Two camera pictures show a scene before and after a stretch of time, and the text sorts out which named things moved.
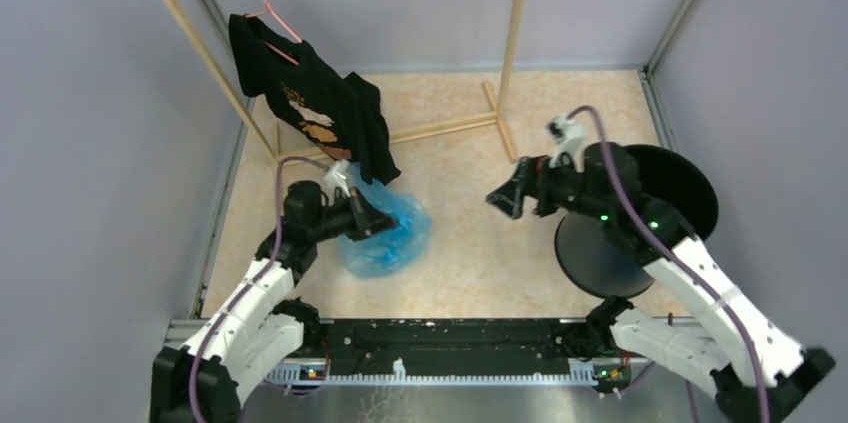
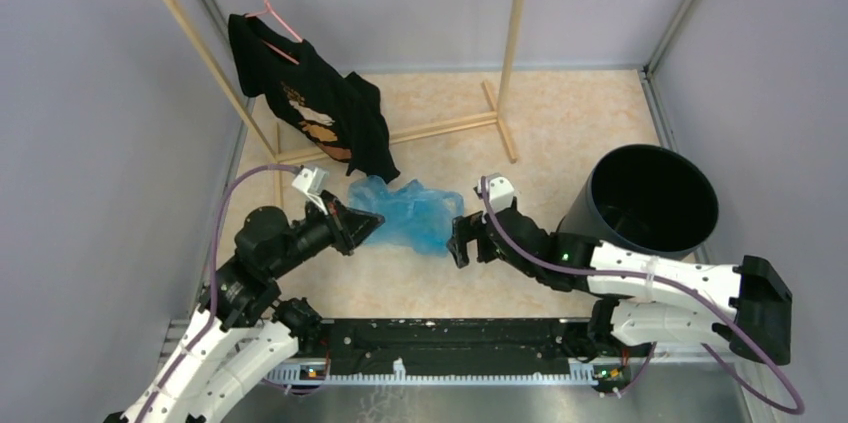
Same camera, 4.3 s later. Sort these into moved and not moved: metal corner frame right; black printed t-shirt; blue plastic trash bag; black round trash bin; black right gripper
Moved: black right gripper; blue plastic trash bag
Not moved: black round trash bin; black printed t-shirt; metal corner frame right
